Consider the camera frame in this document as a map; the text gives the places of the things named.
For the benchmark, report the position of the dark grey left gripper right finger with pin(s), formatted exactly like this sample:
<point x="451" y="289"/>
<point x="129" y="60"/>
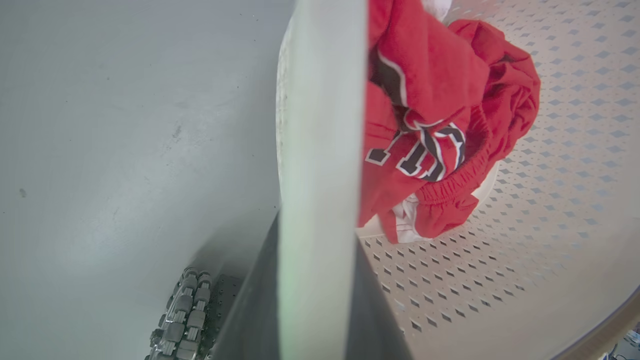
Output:
<point x="372" y="320"/>

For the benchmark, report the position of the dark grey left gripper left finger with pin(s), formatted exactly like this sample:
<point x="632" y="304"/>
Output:
<point x="255" y="310"/>

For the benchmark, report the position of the white perforated plastic laundry basket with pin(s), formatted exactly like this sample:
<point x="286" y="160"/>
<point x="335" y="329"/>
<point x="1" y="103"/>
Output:
<point x="550" y="210"/>

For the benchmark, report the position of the grey omni wheel of robot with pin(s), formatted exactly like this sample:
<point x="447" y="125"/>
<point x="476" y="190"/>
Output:
<point x="182" y="320"/>

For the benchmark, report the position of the red garment with lettering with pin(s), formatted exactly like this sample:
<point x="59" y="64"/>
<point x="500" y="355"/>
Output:
<point x="430" y="75"/>

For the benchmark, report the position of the white cloth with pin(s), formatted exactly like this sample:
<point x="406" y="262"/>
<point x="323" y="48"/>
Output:
<point x="437" y="7"/>

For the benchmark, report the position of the dark perforated robot base plate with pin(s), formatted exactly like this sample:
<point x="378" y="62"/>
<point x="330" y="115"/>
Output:
<point x="225" y="300"/>

